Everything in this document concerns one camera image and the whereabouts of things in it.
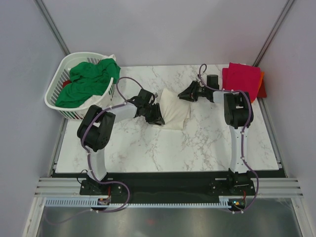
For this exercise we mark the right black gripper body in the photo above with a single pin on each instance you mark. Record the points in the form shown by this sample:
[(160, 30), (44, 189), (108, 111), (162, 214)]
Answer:
[(202, 91)]

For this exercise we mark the left corner metal profile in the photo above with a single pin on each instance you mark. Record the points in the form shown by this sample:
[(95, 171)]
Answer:
[(51, 24)]

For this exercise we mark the folded orange t shirt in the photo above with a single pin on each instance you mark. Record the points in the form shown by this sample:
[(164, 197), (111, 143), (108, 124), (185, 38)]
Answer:
[(253, 98)]

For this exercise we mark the red t shirt in basket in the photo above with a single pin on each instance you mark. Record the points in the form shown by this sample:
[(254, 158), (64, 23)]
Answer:
[(66, 83)]

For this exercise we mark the right corner metal profile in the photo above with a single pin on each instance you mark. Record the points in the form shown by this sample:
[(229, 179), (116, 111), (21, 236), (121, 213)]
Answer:
[(273, 32)]

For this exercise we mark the cream white t shirt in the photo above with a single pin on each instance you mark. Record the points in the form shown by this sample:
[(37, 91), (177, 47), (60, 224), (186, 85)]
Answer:
[(174, 111)]

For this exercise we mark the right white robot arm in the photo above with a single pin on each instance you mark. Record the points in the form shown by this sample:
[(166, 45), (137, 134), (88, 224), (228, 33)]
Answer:
[(238, 115)]

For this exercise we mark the corner metal profile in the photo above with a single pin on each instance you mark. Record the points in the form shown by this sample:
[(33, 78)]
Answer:
[(273, 32), (51, 24)]

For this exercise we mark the green t shirt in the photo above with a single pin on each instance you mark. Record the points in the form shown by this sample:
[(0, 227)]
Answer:
[(86, 80)]

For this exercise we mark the white slotted cable duct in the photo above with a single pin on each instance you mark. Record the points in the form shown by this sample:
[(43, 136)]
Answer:
[(94, 202)]

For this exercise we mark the folded magenta t shirt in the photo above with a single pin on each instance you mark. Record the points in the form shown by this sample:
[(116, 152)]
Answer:
[(241, 77)]

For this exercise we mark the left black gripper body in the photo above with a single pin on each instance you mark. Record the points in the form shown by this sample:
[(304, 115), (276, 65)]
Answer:
[(146, 110)]

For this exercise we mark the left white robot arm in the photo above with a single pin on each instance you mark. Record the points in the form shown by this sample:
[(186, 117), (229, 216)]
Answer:
[(95, 131)]

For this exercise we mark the white cloth in basket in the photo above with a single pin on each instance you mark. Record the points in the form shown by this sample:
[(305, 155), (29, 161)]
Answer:
[(93, 100)]

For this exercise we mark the white plastic laundry basket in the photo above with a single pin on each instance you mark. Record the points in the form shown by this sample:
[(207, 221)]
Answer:
[(63, 74)]

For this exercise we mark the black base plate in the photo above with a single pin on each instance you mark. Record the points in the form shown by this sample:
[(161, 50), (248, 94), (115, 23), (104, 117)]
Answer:
[(174, 187)]

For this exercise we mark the folded dark red t shirt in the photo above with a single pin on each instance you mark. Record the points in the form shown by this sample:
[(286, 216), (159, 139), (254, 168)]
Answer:
[(262, 91)]

